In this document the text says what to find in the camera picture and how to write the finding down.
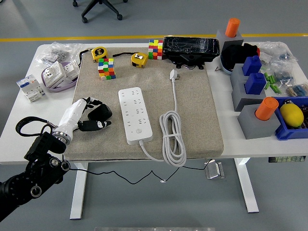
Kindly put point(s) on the black fabric bundle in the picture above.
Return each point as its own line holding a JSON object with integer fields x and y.
{"x": 237, "y": 54}

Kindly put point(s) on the yellow lemon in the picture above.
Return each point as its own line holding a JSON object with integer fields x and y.
{"x": 291, "y": 115}

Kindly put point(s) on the grey plastic block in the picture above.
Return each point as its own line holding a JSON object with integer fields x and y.
{"x": 257, "y": 127}
{"x": 237, "y": 72}
{"x": 245, "y": 101}
{"x": 228, "y": 43}

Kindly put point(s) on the white wall socket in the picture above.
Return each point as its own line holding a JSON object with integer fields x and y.
{"x": 71, "y": 69}
{"x": 53, "y": 73}

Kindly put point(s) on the black table control panel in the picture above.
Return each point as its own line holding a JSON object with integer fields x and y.
{"x": 286, "y": 159}

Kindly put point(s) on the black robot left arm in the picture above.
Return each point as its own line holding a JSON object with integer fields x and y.
{"x": 36, "y": 168}

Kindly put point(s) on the purple plastic tray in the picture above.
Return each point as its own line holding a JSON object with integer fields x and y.
{"x": 60, "y": 89}

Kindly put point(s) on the white circuit breaker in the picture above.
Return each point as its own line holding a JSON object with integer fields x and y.
{"x": 31, "y": 87}

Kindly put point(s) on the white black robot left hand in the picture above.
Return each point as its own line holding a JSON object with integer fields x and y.
{"x": 69, "y": 118}

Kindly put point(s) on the black office chair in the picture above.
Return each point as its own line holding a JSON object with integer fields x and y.
{"x": 101, "y": 7}

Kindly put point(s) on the small metal clip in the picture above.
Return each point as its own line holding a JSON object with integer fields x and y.
{"x": 218, "y": 69}

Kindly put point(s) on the yellow tape measure chrome clip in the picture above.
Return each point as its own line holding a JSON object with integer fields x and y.
{"x": 139, "y": 60}

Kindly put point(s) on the black box in plastic wrap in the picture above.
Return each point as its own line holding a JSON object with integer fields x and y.
{"x": 190, "y": 47}

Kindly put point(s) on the yellow tape measure black label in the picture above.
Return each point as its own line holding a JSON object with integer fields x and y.
{"x": 99, "y": 53}

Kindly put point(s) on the small red plastic piece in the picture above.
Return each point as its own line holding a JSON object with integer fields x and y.
{"x": 258, "y": 51}

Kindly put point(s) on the blue plastic block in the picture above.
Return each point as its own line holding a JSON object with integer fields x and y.
{"x": 251, "y": 65}
{"x": 255, "y": 83}

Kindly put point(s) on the silver metal bracket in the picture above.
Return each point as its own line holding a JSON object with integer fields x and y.
{"x": 214, "y": 170}

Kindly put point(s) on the blue plastic bin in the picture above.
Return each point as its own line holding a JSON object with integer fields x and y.
{"x": 288, "y": 134}

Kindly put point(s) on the white table leg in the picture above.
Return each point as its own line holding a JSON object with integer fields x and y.
{"x": 246, "y": 185}
{"x": 79, "y": 192}

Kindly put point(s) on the pale blue rimmed base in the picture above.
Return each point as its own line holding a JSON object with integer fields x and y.
{"x": 226, "y": 68}

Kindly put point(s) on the clear bag of white parts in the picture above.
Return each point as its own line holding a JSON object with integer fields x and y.
{"x": 276, "y": 51}

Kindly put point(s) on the orange plastic cylinder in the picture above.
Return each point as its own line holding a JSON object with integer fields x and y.
{"x": 232, "y": 27}
{"x": 266, "y": 108}

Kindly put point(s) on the clear bag of terminals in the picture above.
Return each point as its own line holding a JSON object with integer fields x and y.
{"x": 297, "y": 90}

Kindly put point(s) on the clear bag of blue parts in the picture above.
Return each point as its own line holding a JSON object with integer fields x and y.
{"x": 284, "y": 75}

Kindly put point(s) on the clear bag of metal parts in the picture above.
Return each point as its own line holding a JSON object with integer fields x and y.
{"x": 57, "y": 51}

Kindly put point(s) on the grey-brown mat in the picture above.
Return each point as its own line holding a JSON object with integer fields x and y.
{"x": 192, "y": 108}

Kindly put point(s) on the small black white toy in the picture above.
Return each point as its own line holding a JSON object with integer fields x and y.
{"x": 286, "y": 102}

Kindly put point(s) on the multicoloured puzzle cube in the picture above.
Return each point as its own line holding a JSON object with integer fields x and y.
{"x": 155, "y": 49}
{"x": 107, "y": 69}

